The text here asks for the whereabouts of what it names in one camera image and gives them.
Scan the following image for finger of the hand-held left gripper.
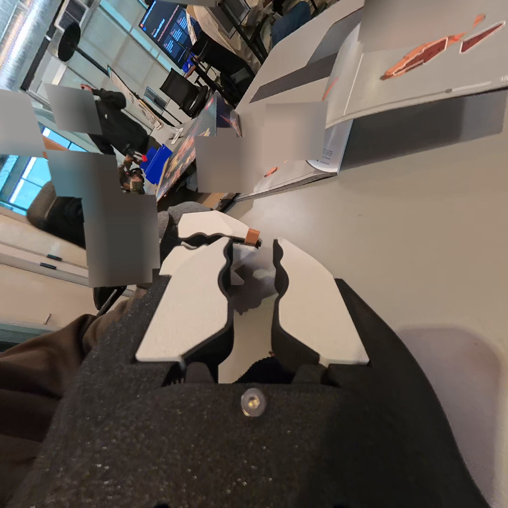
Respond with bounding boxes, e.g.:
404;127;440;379
159;236;225;276
176;210;249;241

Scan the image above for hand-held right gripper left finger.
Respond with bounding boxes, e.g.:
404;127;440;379
135;237;235;364

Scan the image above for small blue bin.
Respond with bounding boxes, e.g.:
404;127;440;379
144;146;172;185

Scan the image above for colourful printed box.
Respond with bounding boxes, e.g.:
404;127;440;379
157;93;243;201

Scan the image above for grey instruction booklet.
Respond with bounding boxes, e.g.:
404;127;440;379
234;0;508;201

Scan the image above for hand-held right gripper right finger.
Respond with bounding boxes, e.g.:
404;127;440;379
272;237;370;368

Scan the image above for black office chair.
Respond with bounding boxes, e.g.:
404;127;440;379
160;67;209;117

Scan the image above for dark monitor screen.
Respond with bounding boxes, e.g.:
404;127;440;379
139;0;199;68

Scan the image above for person's brown trousers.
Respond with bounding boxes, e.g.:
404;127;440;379
0;288;147;508

